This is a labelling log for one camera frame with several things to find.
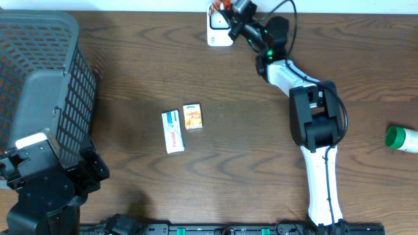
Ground red Top chocolate bar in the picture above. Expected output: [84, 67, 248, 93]
[208, 0, 232, 16]

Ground white Panadol box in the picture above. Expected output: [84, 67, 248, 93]
[161, 110, 185, 154]

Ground orange tissue pack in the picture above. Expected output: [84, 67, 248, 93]
[183, 104, 203, 130]

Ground green lid white bottle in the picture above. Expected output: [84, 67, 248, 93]
[385, 126, 418, 153]

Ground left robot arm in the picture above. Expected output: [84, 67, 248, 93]
[1, 136, 110, 235]

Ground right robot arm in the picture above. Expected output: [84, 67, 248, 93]
[221, 3, 348, 234]

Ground white barcode scanner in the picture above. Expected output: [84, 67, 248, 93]
[206, 3, 233, 47]

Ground grey plastic basket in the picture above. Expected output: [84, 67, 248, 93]
[1, 10, 97, 168]

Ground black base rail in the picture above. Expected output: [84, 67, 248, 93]
[78, 223, 386, 235]

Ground black right camera cable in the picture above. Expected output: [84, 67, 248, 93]
[257, 0, 349, 229]

